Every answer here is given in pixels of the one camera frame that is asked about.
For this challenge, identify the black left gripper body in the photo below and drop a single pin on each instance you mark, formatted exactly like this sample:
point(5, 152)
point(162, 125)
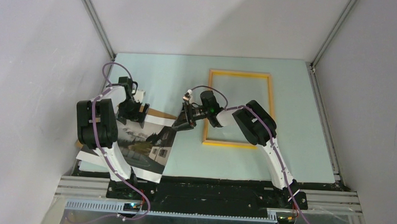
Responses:
point(128, 109)

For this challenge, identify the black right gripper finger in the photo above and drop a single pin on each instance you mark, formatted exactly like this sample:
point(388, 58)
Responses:
point(183, 117)
point(183, 125)

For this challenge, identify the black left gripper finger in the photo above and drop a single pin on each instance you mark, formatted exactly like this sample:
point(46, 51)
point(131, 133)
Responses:
point(144, 111)
point(137, 120)

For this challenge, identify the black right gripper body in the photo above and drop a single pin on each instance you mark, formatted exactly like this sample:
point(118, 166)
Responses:
point(198, 113)

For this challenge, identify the brown cardboard backing board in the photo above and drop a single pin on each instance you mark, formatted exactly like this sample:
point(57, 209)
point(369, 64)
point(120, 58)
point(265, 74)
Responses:
point(151, 112)

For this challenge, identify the mountain landscape photo print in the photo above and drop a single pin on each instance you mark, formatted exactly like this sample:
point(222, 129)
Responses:
point(146, 149)

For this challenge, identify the yellow wooden picture frame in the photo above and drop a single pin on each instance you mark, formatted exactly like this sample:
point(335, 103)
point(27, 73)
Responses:
point(239, 87)

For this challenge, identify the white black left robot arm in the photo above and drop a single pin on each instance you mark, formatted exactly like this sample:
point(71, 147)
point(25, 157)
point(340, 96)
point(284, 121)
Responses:
point(97, 126)

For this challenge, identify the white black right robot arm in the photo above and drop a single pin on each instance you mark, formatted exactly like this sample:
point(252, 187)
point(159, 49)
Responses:
point(256, 125)

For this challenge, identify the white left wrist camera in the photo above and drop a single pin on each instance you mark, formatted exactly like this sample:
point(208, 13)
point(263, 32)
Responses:
point(139, 96)

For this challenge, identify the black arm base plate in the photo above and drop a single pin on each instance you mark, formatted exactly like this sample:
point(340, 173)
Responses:
point(211, 207)

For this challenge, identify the aluminium corner post left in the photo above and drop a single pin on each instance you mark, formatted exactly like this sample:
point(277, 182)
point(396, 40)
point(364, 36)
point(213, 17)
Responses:
point(100, 30)

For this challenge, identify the aluminium corner post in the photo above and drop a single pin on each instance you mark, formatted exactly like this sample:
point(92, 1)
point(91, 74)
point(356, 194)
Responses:
point(100, 30)
point(335, 29)

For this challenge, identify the grey slotted cable duct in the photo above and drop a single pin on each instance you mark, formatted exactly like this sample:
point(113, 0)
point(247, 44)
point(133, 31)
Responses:
point(127, 208)

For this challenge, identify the aluminium corner post right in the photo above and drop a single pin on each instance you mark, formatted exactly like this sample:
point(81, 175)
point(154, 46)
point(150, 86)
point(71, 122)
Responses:
point(335, 29)

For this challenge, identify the aluminium front rail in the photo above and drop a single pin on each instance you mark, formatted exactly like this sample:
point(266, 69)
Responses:
point(165, 193)

